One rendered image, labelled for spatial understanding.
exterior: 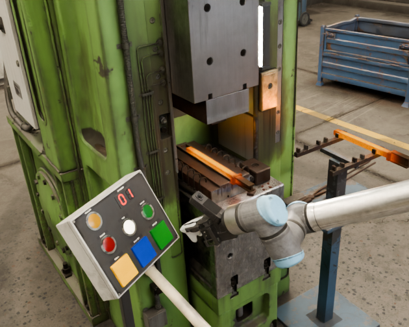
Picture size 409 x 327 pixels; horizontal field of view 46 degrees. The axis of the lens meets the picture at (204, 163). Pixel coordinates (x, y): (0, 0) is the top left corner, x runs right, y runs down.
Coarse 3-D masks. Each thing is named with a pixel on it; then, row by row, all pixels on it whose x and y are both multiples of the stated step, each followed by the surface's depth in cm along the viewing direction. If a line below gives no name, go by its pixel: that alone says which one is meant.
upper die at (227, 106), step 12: (228, 96) 178; (240, 96) 181; (180, 108) 190; (192, 108) 182; (204, 108) 175; (216, 108) 176; (228, 108) 180; (240, 108) 183; (204, 120) 177; (216, 120) 178
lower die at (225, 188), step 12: (180, 144) 226; (192, 144) 227; (180, 156) 217; (192, 156) 215; (216, 156) 214; (180, 168) 209; (192, 168) 207; (204, 168) 206; (228, 168) 203; (240, 168) 204; (192, 180) 201; (204, 180) 198; (216, 180) 196; (228, 180) 195; (204, 192) 195; (216, 192) 192; (228, 192) 196; (240, 192) 200
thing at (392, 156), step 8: (344, 136) 218; (352, 136) 216; (360, 144) 211; (368, 144) 208; (384, 152) 201; (392, 152) 198; (400, 152) 197; (392, 160) 200; (400, 160) 196; (408, 160) 193
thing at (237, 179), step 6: (186, 150) 220; (192, 150) 218; (198, 156) 213; (204, 156) 211; (210, 162) 206; (216, 162) 206; (216, 168) 203; (222, 168) 201; (228, 174) 197; (234, 174) 196; (240, 174) 195; (234, 180) 194; (240, 180) 191; (246, 180) 190; (240, 186) 192; (246, 186) 190; (252, 186) 187
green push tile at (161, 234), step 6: (162, 222) 163; (156, 228) 161; (162, 228) 162; (168, 228) 165; (156, 234) 160; (162, 234) 162; (168, 234) 164; (156, 240) 159; (162, 240) 161; (168, 240) 163; (162, 246) 160
